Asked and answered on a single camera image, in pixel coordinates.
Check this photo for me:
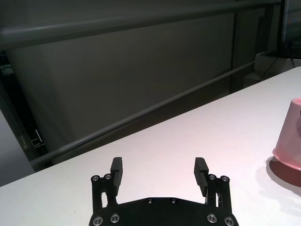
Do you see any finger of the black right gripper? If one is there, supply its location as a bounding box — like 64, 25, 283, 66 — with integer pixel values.
296, 108, 301, 140

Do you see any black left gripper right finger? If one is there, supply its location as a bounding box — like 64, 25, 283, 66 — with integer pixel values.
193, 157, 232, 211

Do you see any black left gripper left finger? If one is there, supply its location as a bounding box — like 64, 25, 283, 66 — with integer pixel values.
90, 157, 124, 210

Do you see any pink plastic cup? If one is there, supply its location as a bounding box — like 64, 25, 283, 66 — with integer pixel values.
272, 97, 301, 170

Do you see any white cabinet box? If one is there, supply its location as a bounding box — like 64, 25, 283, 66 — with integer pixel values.
244, 51, 301, 88

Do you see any thin black cable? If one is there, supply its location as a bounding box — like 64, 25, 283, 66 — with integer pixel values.
260, 56, 278, 81

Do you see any thin grey rail bar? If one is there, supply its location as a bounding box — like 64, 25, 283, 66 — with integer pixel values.
30, 60, 256, 168

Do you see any black frame post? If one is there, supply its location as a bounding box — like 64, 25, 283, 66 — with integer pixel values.
0, 49, 49, 172

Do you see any thick grey rail pipe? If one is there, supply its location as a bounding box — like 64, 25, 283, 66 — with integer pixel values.
0, 0, 283, 47

